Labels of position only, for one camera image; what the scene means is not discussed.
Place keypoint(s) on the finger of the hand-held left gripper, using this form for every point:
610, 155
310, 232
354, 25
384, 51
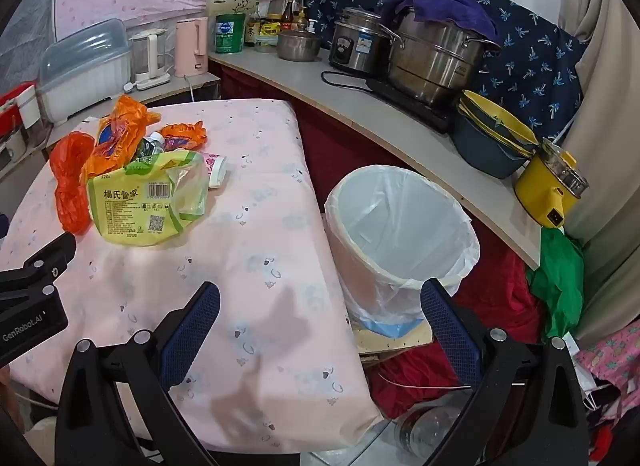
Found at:
50, 266

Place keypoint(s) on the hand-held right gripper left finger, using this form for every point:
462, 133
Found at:
190, 336

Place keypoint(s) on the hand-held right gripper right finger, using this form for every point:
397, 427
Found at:
450, 331

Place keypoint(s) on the orange plastic bag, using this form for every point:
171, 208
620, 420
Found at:
72, 180

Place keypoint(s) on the yellow green food bag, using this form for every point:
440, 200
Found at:
130, 206

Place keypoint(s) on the pink trash bin white liner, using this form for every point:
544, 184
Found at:
400, 226

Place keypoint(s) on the orange snack wrapper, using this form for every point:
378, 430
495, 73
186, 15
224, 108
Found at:
120, 145
182, 133

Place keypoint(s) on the crushed green plastic bottle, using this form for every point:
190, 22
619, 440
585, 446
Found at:
156, 138

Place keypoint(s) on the pink floral paper cup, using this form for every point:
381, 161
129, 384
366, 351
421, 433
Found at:
215, 168

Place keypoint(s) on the light blue plastic bag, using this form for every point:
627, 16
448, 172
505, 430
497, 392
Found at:
390, 328

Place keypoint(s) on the wooden board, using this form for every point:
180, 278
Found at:
390, 348

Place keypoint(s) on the clear plastic bottle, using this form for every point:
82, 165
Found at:
430, 431

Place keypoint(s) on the green plastic bag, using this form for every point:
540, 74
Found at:
560, 266

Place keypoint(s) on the red white plastic box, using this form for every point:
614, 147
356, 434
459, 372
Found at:
17, 115

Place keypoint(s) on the pink pineapple print cloth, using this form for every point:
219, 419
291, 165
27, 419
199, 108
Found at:
610, 366

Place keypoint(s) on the yellow electric cooking pot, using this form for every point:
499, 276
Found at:
537, 191

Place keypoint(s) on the blue yellow plastic basin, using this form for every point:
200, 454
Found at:
480, 150
495, 115

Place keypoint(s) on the white container clear lid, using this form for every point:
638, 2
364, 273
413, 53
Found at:
85, 80

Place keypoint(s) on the white power plug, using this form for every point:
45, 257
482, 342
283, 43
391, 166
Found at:
130, 85

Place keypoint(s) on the dark red cloth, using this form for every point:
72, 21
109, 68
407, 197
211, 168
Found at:
350, 145

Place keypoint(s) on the grey quilted cloth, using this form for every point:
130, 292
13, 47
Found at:
25, 45

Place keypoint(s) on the white glass kettle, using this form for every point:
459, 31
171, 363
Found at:
150, 53

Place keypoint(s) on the black induction cooktop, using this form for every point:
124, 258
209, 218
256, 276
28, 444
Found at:
400, 100

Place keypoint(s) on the pink electric kettle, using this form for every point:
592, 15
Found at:
190, 50

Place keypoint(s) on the large steel steamer pot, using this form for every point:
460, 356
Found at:
430, 65

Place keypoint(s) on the beige curtain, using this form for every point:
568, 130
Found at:
610, 95

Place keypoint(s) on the green tin can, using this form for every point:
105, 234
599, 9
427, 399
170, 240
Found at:
230, 35

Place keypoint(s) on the steel rice cooker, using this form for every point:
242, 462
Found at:
355, 45

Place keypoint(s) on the small steel lidded pot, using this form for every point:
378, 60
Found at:
297, 48

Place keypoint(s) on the dark sauce bottle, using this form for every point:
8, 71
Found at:
252, 30

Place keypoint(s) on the yellow label jar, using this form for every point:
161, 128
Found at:
272, 25

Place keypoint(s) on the purple towel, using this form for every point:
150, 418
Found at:
450, 5

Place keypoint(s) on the white pump bottle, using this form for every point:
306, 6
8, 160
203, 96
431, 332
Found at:
312, 28

